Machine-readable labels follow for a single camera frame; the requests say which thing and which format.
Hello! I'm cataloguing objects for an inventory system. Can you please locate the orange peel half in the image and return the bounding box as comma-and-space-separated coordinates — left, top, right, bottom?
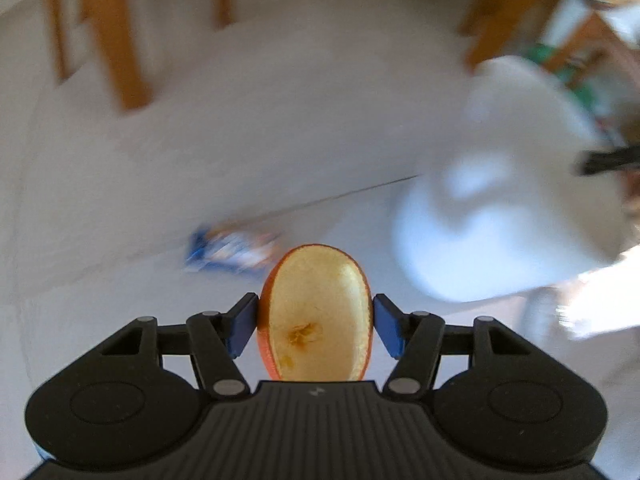
257, 244, 373, 382

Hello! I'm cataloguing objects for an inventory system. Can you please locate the blue milk carton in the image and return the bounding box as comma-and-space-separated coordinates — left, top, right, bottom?
184, 226, 279, 275

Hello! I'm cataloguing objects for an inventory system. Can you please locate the white plastic waste bin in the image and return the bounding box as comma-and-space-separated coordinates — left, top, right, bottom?
393, 55, 627, 302

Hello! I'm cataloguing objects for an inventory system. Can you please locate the wooden table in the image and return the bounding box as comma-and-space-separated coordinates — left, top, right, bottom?
456, 0, 640, 76

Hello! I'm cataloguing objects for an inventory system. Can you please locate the wooden chair near left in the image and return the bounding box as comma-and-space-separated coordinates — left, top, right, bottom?
43, 0, 234, 110

